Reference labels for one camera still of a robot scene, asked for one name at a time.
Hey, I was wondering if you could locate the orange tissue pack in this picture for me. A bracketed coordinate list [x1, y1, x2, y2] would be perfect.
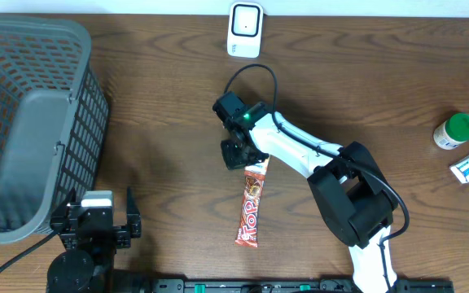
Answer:
[245, 158, 270, 175]

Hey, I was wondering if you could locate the green lid white jar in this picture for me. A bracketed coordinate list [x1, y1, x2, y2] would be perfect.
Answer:
[433, 112, 469, 150]

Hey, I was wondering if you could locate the grey plastic shopping basket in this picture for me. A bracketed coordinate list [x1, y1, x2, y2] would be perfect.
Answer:
[0, 15, 110, 244]

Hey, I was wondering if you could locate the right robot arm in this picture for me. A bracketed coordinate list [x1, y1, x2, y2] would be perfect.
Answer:
[213, 92, 398, 292]

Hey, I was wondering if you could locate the red Top chocolate bar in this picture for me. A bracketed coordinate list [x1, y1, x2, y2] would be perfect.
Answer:
[235, 170, 265, 247]

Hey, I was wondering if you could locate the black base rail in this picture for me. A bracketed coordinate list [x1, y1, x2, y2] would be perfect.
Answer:
[140, 279, 455, 293]

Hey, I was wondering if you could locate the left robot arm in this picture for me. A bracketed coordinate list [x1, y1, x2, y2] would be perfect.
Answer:
[46, 188, 151, 293]

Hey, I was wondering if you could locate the white barcode scanner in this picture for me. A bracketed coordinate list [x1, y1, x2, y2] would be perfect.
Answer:
[226, 2, 264, 59]

